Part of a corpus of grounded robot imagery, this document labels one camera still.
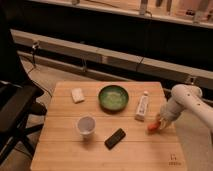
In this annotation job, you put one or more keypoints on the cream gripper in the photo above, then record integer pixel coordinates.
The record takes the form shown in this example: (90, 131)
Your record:
(163, 122)

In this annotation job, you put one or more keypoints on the red orange pepper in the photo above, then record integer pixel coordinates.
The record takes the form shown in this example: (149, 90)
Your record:
(153, 127)

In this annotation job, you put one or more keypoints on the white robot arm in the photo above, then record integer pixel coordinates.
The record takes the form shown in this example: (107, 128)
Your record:
(185, 97)

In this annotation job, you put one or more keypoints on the white tube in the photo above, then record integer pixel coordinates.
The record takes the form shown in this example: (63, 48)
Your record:
(142, 106)

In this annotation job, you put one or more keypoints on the black rectangular block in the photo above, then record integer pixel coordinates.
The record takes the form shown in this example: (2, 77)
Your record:
(115, 138)

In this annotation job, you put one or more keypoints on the green bowl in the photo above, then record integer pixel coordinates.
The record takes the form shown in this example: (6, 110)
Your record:
(113, 98)

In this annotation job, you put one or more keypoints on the white paper cup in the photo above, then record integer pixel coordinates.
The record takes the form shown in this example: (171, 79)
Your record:
(86, 126)

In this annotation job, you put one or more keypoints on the white sponge piece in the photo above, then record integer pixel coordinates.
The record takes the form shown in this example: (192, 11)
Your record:
(77, 95)

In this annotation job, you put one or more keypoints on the black office chair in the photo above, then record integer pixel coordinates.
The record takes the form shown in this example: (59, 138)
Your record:
(18, 94)

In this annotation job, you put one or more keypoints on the grey wall rail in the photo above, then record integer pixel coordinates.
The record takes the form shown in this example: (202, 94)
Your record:
(127, 61)

